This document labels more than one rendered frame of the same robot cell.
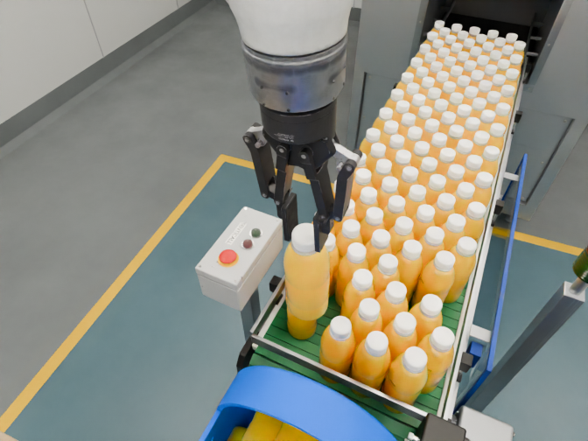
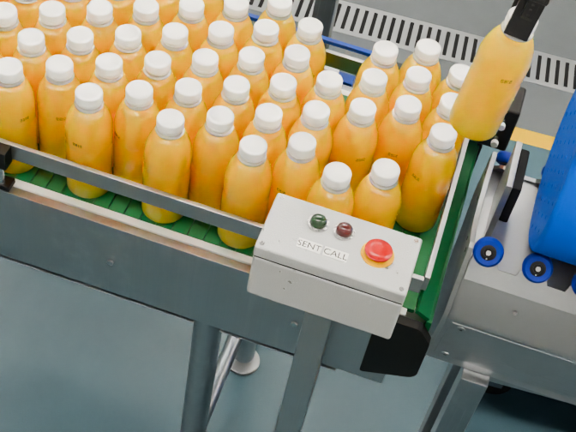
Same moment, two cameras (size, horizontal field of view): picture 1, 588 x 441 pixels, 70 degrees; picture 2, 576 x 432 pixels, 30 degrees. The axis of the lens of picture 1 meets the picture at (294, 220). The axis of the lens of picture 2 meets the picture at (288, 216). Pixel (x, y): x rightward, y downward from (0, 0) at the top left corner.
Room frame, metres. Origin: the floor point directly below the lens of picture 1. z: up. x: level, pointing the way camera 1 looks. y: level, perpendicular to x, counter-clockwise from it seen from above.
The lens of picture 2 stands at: (0.92, 0.94, 2.15)
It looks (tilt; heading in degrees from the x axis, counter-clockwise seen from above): 49 degrees down; 252
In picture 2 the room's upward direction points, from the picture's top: 12 degrees clockwise
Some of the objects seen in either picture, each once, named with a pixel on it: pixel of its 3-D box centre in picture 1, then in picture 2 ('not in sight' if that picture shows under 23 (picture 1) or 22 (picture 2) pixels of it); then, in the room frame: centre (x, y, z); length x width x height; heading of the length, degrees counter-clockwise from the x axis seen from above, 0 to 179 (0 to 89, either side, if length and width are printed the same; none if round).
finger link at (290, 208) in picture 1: (290, 218); (526, 14); (0.38, 0.00, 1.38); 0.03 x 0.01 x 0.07; 154
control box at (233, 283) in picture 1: (242, 255); (333, 265); (0.58, 0.11, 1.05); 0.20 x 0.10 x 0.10; 154
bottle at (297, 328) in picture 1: (302, 307); (371, 216); (0.49, -0.02, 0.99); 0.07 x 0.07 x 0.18
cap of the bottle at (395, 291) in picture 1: (395, 291); (374, 81); (0.47, -0.20, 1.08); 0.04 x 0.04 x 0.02
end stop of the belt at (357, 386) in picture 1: (339, 378); (452, 188); (0.34, -0.09, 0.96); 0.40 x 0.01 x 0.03; 64
